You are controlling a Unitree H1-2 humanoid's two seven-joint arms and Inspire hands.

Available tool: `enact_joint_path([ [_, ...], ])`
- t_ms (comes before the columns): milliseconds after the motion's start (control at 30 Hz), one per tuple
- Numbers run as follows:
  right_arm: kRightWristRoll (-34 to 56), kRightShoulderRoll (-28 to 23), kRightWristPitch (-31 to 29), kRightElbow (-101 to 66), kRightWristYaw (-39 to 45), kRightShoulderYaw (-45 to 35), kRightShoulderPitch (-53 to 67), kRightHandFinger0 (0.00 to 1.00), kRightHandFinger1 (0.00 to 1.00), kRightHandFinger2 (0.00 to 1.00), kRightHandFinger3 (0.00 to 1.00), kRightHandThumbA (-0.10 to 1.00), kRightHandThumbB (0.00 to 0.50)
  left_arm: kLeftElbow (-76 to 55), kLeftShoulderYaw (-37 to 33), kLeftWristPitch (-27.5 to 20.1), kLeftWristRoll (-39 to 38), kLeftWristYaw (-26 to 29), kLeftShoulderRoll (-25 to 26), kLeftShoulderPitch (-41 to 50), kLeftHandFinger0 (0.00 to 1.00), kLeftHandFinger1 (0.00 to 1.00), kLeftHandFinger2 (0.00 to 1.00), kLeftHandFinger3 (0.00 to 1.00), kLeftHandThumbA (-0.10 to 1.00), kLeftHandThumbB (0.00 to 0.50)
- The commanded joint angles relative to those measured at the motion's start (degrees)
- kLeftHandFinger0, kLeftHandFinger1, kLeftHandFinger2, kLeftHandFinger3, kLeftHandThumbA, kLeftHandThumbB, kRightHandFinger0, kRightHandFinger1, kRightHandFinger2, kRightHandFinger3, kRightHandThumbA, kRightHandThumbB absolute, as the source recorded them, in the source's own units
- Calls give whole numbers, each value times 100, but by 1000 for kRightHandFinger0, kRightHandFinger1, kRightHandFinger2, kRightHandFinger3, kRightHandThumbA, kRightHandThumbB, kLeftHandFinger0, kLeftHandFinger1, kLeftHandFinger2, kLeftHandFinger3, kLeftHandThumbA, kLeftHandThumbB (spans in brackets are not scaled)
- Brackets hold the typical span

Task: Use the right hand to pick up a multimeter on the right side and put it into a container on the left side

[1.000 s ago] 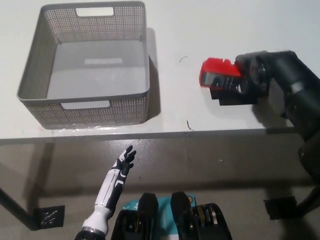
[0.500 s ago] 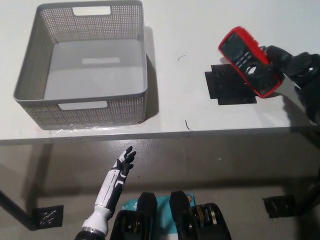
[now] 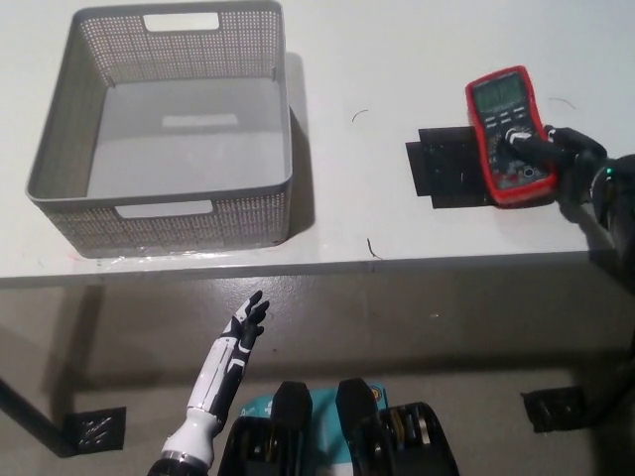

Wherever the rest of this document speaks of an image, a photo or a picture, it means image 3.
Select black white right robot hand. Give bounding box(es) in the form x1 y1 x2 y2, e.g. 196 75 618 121
504 124 610 208

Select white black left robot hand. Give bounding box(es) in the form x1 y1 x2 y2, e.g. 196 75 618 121
161 291 272 463

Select red digital multimeter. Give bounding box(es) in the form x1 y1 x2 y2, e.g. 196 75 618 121
464 63 558 208

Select black floor tape patch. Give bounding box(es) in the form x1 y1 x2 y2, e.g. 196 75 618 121
63 406 128 452
520 385 587 433

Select black robot torso teal tops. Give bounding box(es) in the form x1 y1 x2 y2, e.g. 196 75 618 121
215 377 460 476

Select grey perforated plastic basket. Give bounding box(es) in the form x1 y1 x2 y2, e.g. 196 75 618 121
25 0 294 259

